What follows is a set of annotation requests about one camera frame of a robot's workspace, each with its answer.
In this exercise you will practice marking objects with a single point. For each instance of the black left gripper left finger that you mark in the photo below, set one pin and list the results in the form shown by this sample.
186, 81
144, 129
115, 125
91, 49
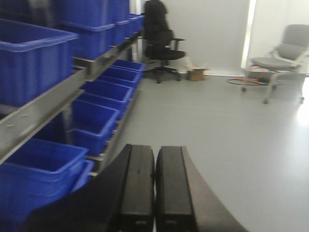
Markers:
119, 199

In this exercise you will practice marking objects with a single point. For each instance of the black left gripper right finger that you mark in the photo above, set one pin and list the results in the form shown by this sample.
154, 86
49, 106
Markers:
184, 200

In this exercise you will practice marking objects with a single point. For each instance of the blue bin shelf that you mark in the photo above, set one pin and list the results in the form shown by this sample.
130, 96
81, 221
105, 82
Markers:
38, 173
33, 59
92, 40
93, 125

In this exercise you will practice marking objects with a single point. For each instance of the blue bin lower shelf near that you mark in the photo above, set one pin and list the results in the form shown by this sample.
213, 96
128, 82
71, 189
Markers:
38, 173

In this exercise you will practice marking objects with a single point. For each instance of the blue bin upper shelf near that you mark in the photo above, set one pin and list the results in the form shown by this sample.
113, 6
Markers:
33, 59

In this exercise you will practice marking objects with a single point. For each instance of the small cardboard box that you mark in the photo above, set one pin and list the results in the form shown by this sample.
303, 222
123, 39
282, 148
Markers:
195, 73

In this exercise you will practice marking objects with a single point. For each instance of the black office chair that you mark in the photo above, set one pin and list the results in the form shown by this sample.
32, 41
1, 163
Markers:
161, 45

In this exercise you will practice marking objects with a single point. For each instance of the grey armchair on wheels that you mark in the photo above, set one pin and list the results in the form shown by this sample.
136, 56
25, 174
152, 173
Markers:
286, 58

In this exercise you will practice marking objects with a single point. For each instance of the steel shelf rail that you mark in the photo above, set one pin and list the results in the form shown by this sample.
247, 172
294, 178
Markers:
19, 124

